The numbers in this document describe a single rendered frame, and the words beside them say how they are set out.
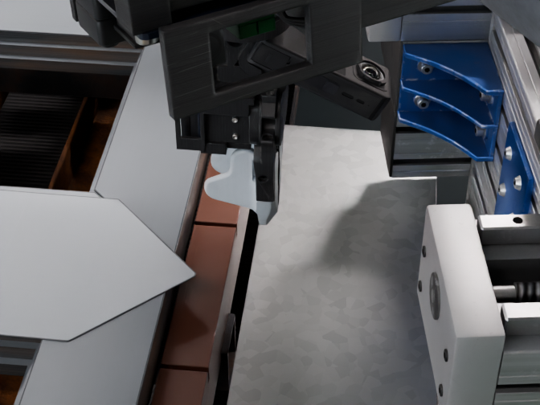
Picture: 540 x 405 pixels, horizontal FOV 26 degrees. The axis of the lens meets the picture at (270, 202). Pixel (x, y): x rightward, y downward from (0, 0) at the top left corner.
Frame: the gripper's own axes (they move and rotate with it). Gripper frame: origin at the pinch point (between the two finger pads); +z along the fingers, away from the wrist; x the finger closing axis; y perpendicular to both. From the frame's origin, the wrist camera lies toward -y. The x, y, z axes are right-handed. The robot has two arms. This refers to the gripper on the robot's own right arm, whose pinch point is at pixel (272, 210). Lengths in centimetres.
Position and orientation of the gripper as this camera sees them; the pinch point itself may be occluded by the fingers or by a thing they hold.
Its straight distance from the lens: 98.7
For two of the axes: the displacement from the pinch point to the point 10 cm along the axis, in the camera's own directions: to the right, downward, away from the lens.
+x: -1.1, 6.4, -7.6
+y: -9.9, -0.7, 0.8
